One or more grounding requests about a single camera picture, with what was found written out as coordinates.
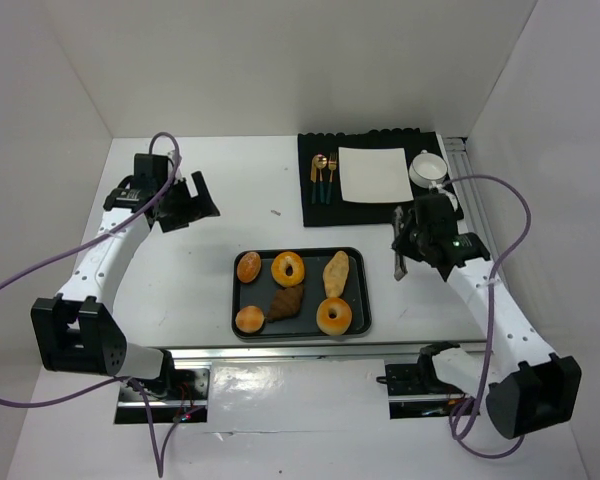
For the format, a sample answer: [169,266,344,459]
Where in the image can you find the metal tongs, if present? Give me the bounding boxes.
[392,206,408,281]

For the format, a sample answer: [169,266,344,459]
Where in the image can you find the glazed round bun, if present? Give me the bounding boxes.
[236,251,261,284]

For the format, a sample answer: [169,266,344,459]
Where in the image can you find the light round bun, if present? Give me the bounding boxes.
[235,305,265,334]

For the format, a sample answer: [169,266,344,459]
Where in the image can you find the brown chocolate croissant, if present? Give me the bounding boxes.
[265,284,304,322]

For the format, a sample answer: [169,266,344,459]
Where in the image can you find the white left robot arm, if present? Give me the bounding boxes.
[31,153,220,394]

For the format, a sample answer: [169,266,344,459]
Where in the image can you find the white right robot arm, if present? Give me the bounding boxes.
[392,193,582,439]

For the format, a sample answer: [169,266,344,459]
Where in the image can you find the long tan bread roll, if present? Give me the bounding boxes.
[323,250,349,298]

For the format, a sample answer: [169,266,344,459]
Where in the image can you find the white cup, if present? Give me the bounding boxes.
[408,150,448,189]

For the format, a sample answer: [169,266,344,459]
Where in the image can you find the white square plate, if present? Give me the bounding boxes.
[338,147,414,204]

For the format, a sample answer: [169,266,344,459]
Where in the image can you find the orange donut upper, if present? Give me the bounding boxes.
[271,251,305,288]

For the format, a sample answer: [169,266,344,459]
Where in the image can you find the orange donut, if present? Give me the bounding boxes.
[271,251,305,288]
[316,298,353,336]

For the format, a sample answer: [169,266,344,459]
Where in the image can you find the black placemat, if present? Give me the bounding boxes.
[297,128,442,227]

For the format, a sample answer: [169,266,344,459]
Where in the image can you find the black rectangular tray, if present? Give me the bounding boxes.
[230,246,374,342]

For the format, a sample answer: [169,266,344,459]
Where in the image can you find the orange donut lower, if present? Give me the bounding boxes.
[316,298,353,336]

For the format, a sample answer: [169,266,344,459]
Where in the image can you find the aluminium rail frame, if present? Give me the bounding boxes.
[439,135,499,259]

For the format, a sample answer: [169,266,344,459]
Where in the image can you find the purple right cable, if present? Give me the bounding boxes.
[432,174,533,460]

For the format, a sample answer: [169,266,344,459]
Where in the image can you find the purple cable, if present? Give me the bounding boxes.
[432,174,533,460]
[0,131,196,479]

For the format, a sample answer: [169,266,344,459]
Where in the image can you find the gold knife teal handle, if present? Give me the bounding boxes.
[310,155,319,205]

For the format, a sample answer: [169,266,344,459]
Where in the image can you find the gold fork teal handle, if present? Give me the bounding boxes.
[326,152,338,205]

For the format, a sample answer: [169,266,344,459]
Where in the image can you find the gold spoon teal handle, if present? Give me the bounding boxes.
[316,154,328,204]

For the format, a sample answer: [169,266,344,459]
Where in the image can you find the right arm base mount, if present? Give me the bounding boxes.
[376,342,467,420]

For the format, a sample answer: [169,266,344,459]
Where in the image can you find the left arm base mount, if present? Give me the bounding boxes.
[114,366,211,425]

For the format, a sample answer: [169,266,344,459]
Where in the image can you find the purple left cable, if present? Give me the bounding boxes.
[0,131,196,479]

